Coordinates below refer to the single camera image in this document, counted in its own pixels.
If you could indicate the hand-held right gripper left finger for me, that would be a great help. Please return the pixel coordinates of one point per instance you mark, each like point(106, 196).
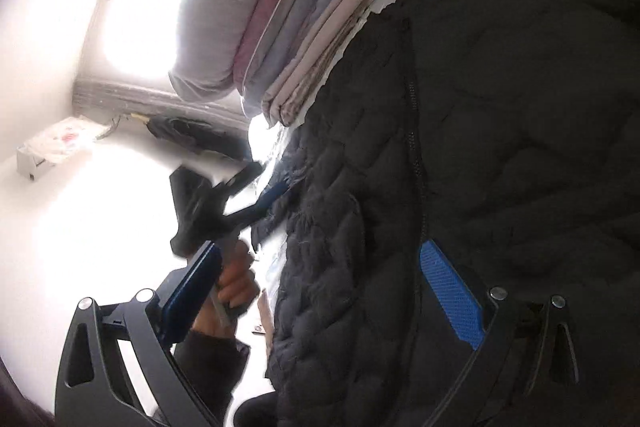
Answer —
point(192, 287)

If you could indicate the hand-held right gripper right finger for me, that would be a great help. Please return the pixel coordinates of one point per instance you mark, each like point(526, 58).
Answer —
point(450, 292)

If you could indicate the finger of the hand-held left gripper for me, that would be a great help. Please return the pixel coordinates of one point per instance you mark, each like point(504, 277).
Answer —
point(245, 177)
point(272, 197)

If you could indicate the black puffer jacket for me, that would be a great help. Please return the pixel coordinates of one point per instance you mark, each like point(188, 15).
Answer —
point(450, 107)

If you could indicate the person's left forearm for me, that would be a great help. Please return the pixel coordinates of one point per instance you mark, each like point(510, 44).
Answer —
point(210, 377)

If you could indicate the dark clothes on floor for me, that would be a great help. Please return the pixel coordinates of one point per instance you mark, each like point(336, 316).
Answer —
point(195, 134)

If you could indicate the person's left hand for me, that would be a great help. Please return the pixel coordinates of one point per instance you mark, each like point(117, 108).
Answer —
point(240, 279)

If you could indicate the white printed box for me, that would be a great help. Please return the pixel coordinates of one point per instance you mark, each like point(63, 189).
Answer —
point(57, 142)

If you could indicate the pink folded quilt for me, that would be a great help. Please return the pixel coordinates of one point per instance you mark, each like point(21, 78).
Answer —
point(272, 7)

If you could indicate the blue-grey folded quilt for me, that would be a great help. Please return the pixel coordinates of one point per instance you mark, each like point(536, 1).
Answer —
point(310, 7)

